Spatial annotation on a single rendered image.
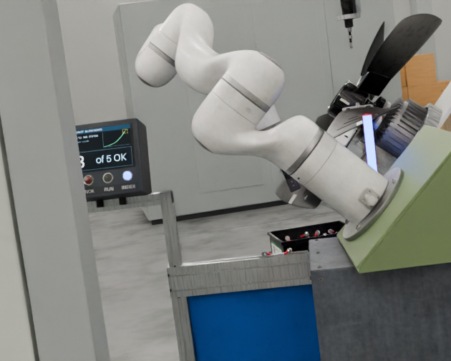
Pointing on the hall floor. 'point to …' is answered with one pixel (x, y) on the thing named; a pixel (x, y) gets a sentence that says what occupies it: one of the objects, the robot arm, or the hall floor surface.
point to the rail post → (183, 329)
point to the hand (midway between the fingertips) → (293, 184)
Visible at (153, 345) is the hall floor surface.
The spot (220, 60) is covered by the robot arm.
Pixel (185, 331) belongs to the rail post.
